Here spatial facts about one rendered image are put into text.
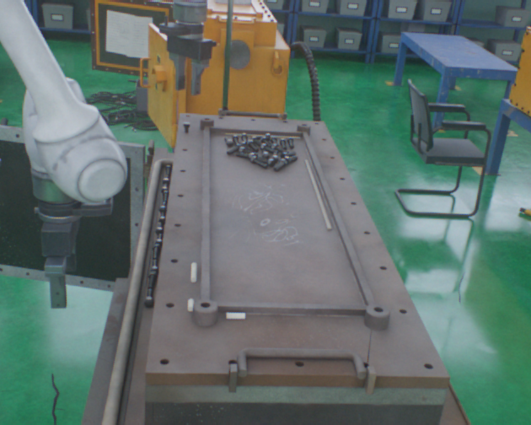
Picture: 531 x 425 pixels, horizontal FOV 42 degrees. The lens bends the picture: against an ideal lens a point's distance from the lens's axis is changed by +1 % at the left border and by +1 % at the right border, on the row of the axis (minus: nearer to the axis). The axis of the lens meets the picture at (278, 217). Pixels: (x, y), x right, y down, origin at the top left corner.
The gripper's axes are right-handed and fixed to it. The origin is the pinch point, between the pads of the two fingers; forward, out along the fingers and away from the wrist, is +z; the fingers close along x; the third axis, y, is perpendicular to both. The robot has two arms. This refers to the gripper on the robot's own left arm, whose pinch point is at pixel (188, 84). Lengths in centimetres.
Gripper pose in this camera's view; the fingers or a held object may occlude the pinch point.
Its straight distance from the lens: 197.8
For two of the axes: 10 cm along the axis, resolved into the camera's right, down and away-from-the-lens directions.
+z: -0.9, 9.0, 4.2
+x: -7.6, -3.3, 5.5
